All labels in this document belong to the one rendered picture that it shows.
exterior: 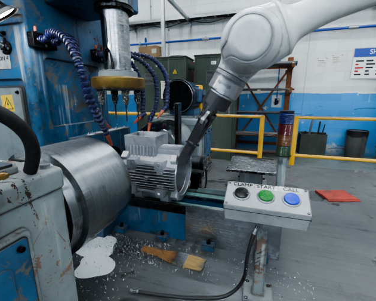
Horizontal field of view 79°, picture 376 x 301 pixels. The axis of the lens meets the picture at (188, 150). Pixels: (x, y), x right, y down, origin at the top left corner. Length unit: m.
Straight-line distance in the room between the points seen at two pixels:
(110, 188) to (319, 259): 0.64
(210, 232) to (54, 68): 0.74
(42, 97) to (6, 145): 0.22
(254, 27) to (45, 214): 0.44
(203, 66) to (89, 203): 3.67
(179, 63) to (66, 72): 3.32
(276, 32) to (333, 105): 5.57
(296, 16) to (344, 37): 5.61
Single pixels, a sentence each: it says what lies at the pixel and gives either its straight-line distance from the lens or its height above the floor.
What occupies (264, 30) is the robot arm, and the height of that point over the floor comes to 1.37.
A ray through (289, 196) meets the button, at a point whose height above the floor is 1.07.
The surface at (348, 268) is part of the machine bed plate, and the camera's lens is 0.85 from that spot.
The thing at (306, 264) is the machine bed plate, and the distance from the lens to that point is 0.81.
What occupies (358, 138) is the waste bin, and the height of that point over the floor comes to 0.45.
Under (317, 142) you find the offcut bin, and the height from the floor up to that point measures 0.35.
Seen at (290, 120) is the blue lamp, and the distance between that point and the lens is 0.99.
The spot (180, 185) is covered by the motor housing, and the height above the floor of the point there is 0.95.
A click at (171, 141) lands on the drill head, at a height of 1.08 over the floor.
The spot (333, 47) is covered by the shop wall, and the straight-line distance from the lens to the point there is 6.02.
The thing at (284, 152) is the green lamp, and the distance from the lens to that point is 1.01.
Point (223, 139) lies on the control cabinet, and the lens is 3.98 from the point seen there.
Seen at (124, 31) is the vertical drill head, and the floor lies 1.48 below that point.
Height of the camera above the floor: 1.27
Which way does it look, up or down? 13 degrees down
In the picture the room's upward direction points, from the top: straight up
